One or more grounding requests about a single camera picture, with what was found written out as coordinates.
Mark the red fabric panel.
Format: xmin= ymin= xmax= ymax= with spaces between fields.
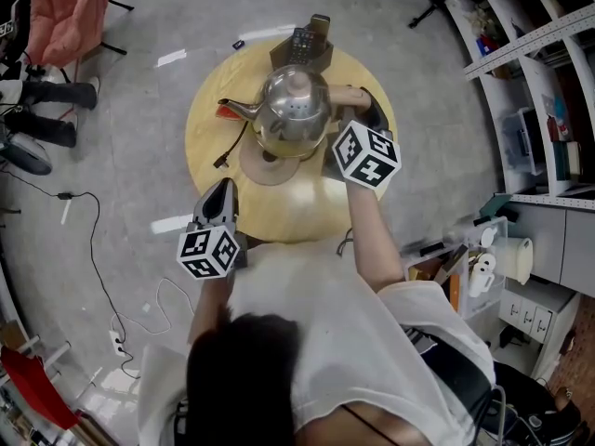
xmin=0 ymin=345 xmax=80 ymax=431

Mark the black floor cable with adapter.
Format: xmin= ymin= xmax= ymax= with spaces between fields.
xmin=0 ymin=169 xmax=140 ymax=380

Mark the clear lidded storage box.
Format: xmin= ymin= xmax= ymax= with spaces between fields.
xmin=499 ymin=107 xmax=548 ymax=176

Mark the grey metal cabinet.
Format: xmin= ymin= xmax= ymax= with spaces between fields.
xmin=506 ymin=200 xmax=595 ymax=287

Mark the white drawer cabinet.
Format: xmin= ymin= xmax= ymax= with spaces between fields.
xmin=496 ymin=276 xmax=582 ymax=371

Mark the white plastic jug with handle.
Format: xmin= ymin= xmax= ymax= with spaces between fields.
xmin=467 ymin=252 xmax=497 ymax=299

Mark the round wooden table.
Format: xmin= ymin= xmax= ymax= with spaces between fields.
xmin=184 ymin=39 xmax=397 ymax=244

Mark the black bag with strap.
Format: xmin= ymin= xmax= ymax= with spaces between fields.
xmin=403 ymin=327 xmax=508 ymax=446

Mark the gold smartphone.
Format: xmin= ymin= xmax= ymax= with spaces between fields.
xmin=309 ymin=14 xmax=331 ymax=48

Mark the red watermelon slice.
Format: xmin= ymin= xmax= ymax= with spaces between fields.
xmin=216 ymin=102 xmax=245 ymax=122

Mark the black tripod stand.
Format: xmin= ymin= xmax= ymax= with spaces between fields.
xmin=407 ymin=0 xmax=480 ymax=30

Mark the grey oval shell device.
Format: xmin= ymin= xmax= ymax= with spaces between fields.
xmin=0 ymin=130 xmax=53 ymax=177

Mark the person's white shirt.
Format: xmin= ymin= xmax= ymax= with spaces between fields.
xmin=137 ymin=242 xmax=496 ymax=446

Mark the clear bin of white appliances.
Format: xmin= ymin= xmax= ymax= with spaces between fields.
xmin=445 ymin=216 xmax=510 ymax=320

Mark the brown remote holder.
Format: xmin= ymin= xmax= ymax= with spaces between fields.
xmin=269 ymin=33 xmax=335 ymax=76

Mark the pink folding chair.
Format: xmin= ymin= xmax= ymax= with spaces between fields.
xmin=25 ymin=0 xmax=136 ymax=85

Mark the person's left forearm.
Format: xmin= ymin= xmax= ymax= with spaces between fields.
xmin=187 ymin=274 xmax=233 ymax=346

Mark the cream plastic bucket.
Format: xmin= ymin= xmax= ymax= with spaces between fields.
xmin=492 ymin=235 xmax=535 ymax=286

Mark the black remote control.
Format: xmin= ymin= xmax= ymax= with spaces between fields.
xmin=286 ymin=26 xmax=317 ymax=66

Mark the white metal shelf unit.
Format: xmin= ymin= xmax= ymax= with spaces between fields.
xmin=441 ymin=0 xmax=595 ymax=211

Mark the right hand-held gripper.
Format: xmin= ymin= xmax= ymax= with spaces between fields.
xmin=321 ymin=89 xmax=402 ymax=190

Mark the teal notebook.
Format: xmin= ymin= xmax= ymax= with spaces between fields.
xmin=478 ymin=192 xmax=512 ymax=217

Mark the stainless steel kettle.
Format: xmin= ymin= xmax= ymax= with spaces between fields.
xmin=217 ymin=64 xmax=374 ymax=160

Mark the person's right forearm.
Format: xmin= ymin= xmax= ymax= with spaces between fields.
xmin=346 ymin=181 xmax=405 ymax=295

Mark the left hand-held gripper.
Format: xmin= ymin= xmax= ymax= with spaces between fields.
xmin=176 ymin=178 xmax=248 ymax=281

